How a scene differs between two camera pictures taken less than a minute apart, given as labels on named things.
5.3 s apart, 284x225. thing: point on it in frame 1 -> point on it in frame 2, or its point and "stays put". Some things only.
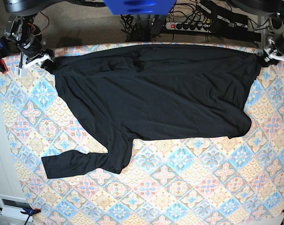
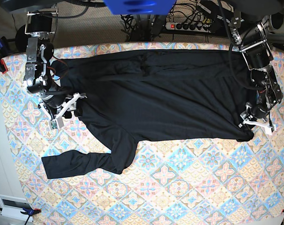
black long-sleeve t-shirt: (154, 92) stays put
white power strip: (189, 26) stays put
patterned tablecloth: (246, 180) stays put
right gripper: (280, 43) -> (256, 114)
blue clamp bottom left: (27, 211) stays put
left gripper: (31, 46) -> (64, 105)
